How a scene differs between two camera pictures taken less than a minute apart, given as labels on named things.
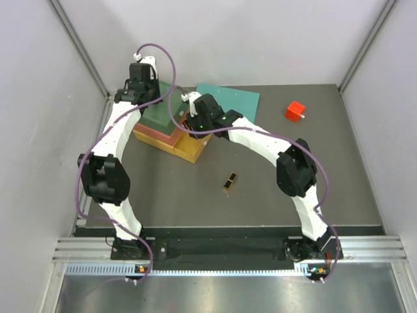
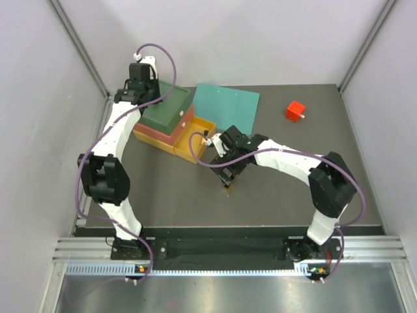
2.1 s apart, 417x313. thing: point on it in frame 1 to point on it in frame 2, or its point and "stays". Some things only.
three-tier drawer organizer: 161,125 stays
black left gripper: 156,86 stays
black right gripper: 192,121 to 225,178
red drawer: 172,139 stays
